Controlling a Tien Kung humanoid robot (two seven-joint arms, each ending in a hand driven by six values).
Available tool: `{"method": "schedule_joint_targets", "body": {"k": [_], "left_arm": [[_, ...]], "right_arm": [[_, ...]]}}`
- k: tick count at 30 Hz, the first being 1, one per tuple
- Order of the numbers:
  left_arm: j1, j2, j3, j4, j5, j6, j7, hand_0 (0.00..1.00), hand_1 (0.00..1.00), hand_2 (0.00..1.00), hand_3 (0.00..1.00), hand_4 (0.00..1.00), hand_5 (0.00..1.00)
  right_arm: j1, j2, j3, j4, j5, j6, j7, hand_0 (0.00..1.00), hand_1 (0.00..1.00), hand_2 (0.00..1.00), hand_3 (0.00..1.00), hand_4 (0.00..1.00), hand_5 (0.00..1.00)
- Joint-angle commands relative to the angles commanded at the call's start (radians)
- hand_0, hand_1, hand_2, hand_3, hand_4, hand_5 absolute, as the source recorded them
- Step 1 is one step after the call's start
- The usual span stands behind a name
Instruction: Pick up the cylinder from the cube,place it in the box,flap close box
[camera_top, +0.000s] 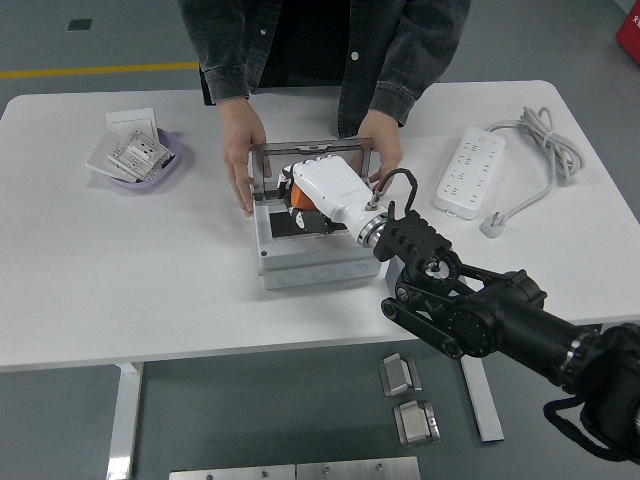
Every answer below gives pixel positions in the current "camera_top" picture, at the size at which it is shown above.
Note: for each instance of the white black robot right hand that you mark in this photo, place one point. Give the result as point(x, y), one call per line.
point(335, 190)

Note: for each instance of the plain white switch plate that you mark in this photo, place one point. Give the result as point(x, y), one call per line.
point(130, 120)

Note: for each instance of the person torso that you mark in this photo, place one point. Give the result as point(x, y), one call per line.
point(310, 50)

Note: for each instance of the white flat wall panel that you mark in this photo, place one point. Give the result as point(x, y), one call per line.
point(102, 157)

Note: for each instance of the purple plastic tray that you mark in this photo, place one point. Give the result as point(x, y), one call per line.
point(150, 182)

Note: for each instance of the grey enclosure box with lid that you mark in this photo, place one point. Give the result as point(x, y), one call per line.
point(310, 260)

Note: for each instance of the small metal block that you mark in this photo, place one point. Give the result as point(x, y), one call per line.
point(415, 425)
point(397, 375)

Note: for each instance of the person's left hand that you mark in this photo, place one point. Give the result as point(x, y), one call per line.
point(387, 147)

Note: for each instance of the person's left forearm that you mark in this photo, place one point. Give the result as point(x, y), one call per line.
point(420, 55)

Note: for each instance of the person's right hand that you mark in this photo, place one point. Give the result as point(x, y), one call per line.
point(240, 140)

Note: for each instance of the grey metal plate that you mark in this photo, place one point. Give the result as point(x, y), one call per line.
point(355, 470)
point(230, 474)

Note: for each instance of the orange cylinder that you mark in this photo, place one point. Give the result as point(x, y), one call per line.
point(301, 197)

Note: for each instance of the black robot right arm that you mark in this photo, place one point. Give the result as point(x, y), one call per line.
point(500, 310)

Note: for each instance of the red object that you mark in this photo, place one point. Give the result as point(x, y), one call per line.
point(629, 25)

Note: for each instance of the white table leg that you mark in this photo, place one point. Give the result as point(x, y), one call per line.
point(125, 425)
point(487, 410)

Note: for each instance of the socket panel with printed back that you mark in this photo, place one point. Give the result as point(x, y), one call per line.
point(137, 155)

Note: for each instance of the person's right forearm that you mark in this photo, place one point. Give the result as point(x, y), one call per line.
point(220, 55)

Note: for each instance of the black floor hatch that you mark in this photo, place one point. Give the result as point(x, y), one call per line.
point(79, 25)

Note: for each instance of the white power strip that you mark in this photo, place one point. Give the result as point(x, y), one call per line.
point(467, 170)

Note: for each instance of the black table control panel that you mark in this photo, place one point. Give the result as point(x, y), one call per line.
point(595, 328)

